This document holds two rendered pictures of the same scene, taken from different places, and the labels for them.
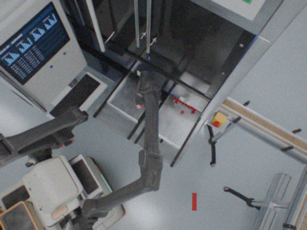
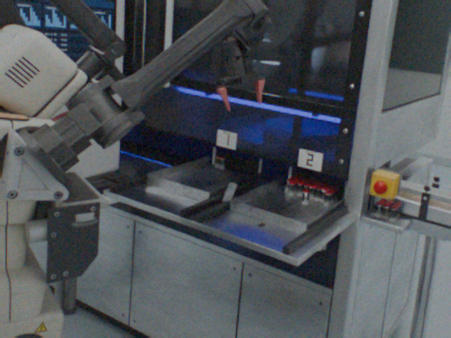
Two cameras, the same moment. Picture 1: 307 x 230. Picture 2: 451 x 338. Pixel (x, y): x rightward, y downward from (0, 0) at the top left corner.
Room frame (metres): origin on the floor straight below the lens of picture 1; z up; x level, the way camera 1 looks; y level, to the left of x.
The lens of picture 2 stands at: (-0.97, -0.16, 1.45)
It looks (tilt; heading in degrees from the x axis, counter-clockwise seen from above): 12 degrees down; 4
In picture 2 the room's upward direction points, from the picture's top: 6 degrees clockwise
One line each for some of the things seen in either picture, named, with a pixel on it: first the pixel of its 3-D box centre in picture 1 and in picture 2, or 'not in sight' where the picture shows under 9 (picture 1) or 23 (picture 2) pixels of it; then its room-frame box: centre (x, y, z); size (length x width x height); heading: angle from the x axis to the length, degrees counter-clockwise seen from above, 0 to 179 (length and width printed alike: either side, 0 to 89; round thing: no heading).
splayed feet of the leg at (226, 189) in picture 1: (249, 202); not in sight; (0.08, -0.99, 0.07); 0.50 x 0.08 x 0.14; 65
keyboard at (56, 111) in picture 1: (75, 97); (78, 189); (0.63, 0.59, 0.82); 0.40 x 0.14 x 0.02; 151
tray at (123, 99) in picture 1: (135, 92); (209, 176); (0.69, 0.15, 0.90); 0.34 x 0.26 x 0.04; 155
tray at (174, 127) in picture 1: (176, 117); (293, 202); (0.54, -0.16, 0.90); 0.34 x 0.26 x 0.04; 155
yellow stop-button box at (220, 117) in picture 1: (220, 118); (385, 183); (0.54, -0.43, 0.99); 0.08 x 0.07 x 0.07; 155
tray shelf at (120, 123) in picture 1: (150, 114); (236, 202); (0.55, 0.03, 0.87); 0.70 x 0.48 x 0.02; 65
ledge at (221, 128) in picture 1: (219, 120); (388, 218); (0.57, -0.46, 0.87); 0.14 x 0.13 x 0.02; 155
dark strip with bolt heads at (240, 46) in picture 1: (216, 83); (357, 48); (0.58, -0.29, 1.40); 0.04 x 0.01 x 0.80; 65
